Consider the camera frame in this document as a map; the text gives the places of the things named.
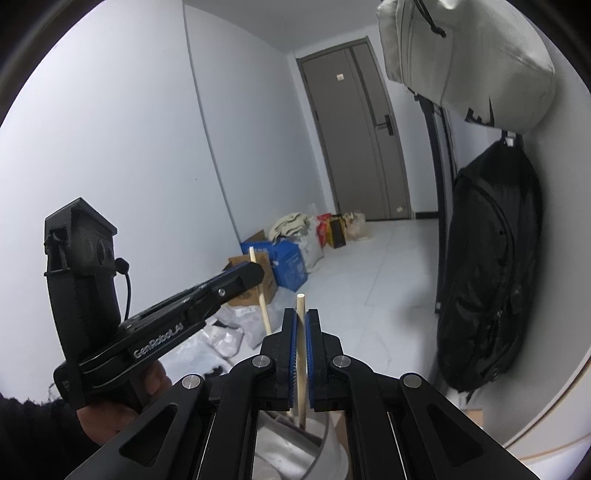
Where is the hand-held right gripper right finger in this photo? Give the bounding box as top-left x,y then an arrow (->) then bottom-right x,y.
306,308 -> 540,480

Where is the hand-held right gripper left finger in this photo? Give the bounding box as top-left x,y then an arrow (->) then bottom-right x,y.
65,308 -> 297,480

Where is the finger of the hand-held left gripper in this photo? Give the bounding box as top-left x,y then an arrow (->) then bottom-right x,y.
181,263 -> 266,325
198,262 -> 254,289

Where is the wooden chopstick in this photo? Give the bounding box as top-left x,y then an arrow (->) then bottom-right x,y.
248,246 -> 273,337
295,293 -> 309,430

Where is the grey plastic chopstick holder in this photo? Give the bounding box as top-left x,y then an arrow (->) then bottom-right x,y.
252,408 -> 348,480

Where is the person's left hand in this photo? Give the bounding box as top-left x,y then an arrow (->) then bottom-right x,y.
75,360 -> 173,448

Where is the brown cardboard box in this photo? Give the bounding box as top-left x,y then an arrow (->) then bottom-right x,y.
223,256 -> 278,309

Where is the grey parcel bag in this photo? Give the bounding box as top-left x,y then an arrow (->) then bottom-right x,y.
217,302 -> 267,352

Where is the blue cardboard box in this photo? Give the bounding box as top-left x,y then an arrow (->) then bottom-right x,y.
240,229 -> 309,291

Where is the white parcel bag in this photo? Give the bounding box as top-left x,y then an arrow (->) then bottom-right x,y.
161,318 -> 245,370

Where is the beige cloth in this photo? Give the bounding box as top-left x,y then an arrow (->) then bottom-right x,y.
269,212 -> 311,243

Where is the clear plastic bag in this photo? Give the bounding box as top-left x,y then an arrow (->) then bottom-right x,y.
295,216 -> 326,274

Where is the red bag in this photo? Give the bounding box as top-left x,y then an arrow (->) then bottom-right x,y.
315,213 -> 334,249

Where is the brown paper bag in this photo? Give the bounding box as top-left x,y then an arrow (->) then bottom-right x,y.
327,215 -> 348,250

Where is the grey door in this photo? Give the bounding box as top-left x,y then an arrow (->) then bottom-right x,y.
295,39 -> 411,222

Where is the black backpack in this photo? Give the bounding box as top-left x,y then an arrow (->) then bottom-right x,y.
436,138 -> 543,393

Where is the black framed glass door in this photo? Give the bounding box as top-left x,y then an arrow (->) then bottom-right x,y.
412,92 -> 459,315

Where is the black cable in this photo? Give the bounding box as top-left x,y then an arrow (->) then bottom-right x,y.
115,257 -> 134,321

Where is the white drawstring bag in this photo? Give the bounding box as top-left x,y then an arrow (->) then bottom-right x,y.
376,0 -> 557,132

